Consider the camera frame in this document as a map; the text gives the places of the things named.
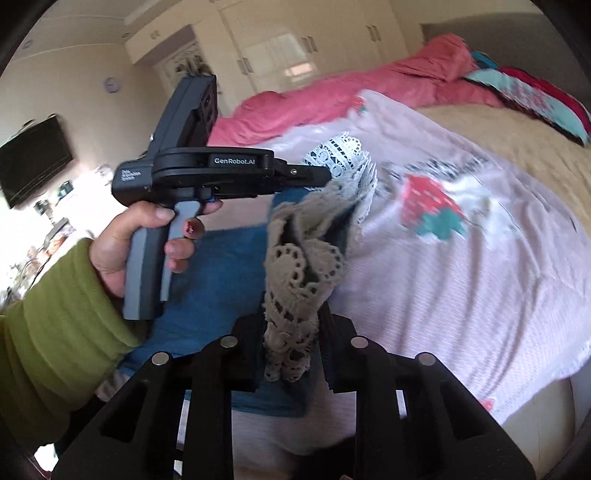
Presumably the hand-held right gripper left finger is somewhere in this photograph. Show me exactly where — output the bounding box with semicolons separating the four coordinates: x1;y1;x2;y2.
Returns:
51;316;266;480

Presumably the black television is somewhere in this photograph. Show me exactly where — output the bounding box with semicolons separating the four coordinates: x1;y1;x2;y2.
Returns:
0;115;75;210

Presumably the blue denim pants lace trim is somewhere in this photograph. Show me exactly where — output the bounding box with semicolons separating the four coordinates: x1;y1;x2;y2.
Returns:
115;131;379;418

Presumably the teal floral pillow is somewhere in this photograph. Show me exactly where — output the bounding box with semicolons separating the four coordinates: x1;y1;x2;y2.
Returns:
464;68;591;146

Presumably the blue cloth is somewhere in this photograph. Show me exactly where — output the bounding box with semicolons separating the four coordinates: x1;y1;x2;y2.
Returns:
471;51;500;71

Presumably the pink duvet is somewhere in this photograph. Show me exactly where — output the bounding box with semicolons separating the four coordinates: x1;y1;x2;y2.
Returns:
208;34;509;148

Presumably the red cushion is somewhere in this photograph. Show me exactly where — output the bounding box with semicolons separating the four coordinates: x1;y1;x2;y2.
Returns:
499;66;591;134

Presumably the grey headboard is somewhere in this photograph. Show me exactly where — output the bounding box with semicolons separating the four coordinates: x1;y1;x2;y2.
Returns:
422;11;591;116

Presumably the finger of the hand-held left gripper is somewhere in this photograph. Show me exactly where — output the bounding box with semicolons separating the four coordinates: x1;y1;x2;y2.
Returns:
274;159;333;184
272;181;325;195

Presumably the white door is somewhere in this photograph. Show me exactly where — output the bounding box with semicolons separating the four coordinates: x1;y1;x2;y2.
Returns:
154;39;222;121

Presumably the pink strawberry print blanket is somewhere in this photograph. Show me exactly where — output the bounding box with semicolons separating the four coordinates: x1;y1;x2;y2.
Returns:
171;90;591;480

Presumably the white wardrobe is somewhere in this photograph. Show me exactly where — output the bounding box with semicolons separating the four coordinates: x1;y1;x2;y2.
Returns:
217;0;426;121

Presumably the beige bed sheet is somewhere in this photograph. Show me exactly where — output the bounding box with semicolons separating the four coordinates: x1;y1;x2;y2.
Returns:
418;105;591;324

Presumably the person's left hand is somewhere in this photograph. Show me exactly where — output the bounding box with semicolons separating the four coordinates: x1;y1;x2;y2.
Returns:
90;200;223;298

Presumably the person's green sleeved forearm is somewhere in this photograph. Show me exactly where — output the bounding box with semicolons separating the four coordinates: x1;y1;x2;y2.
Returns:
0;237;144;444

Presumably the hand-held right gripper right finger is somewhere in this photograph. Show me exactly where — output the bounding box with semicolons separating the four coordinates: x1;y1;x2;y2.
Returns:
318;314;536;480

